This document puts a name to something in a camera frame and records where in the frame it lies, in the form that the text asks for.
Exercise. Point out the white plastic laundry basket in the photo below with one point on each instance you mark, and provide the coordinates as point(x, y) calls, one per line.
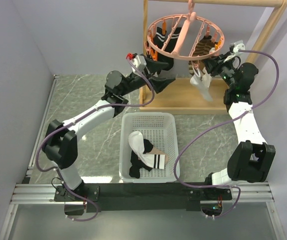
point(160, 129)

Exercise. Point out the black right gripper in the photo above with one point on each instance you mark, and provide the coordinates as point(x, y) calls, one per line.
point(214, 65)

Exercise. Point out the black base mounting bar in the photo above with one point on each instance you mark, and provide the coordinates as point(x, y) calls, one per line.
point(151, 196)

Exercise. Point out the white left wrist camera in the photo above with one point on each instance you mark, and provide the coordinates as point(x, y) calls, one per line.
point(137, 62)

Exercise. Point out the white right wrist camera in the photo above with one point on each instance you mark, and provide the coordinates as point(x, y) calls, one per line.
point(235, 50)

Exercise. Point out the white sock with black stripes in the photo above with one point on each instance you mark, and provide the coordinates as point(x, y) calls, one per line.
point(196, 81)

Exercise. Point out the hanging brown striped sock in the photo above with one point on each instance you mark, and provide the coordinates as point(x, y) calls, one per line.
point(202, 48)

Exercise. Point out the beige sock in basket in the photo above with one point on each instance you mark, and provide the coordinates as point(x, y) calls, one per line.
point(156, 151)

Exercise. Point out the aluminium rail frame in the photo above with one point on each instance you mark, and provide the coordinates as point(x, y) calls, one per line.
point(44, 194)

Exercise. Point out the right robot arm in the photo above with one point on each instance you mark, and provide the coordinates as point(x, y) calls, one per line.
point(252, 159)

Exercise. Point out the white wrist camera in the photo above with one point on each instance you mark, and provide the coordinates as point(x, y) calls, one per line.
point(235, 50)
point(137, 62)

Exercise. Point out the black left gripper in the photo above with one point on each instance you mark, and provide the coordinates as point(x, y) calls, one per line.
point(158, 84)

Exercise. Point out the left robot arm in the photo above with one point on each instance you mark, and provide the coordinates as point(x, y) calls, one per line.
point(60, 144)

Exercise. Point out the pink round clip hanger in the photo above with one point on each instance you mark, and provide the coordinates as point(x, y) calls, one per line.
point(168, 26)

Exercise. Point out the wooden hanger rack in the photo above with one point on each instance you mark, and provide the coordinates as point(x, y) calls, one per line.
point(181, 98)

